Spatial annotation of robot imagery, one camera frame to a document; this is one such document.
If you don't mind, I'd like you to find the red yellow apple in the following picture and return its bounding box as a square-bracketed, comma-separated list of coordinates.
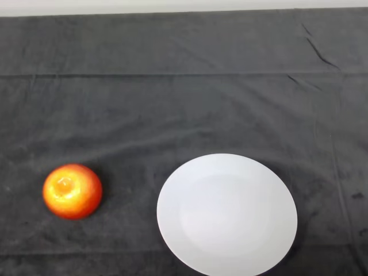
[42, 163, 104, 221]

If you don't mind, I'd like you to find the white round plate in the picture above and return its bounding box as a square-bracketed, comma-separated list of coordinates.
[156, 153, 298, 276]

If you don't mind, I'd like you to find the black cloth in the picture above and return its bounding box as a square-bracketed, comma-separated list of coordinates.
[0, 6, 368, 276]

